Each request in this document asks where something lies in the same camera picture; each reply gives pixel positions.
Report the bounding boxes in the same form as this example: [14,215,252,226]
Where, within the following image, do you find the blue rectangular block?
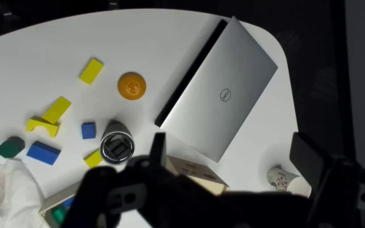
[25,139,62,166]

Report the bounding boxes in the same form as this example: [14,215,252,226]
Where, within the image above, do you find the patterned paper cup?
[266,164,313,197]

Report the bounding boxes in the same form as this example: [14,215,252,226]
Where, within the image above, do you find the wooden shape sorter box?
[165,153,229,196]

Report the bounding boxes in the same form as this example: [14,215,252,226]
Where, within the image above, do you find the black steel tumbler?
[99,119,135,164]

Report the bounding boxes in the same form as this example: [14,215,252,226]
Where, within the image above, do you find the orange yellow ball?
[116,71,147,101]

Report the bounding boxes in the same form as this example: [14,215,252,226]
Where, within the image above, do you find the yellow arch block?
[25,115,62,139]

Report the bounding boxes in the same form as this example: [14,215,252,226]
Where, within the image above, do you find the silver closed laptop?
[153,15,279,163]

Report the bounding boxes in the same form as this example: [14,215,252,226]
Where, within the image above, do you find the small blue cube block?
[80,121,97,140]

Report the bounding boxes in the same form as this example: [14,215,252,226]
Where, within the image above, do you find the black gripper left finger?
[127,131,167,182]

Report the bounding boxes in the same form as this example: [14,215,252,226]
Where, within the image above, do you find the white crumpled cloth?
[0,158,51,228]

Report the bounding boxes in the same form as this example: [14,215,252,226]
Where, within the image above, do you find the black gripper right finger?
[289,131,364,228]

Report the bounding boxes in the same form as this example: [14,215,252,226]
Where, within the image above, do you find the open wooden tray box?
[38,180,82,228]

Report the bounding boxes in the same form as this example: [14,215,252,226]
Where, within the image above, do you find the yellow rectangular block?
[78,57,105,86]
[42,95,73,125]

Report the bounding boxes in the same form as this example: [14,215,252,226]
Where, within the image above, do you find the small yellow block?
[82,148,105,169]

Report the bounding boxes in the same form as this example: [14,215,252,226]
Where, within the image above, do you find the green hexagonal block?
[0,135,26,159]

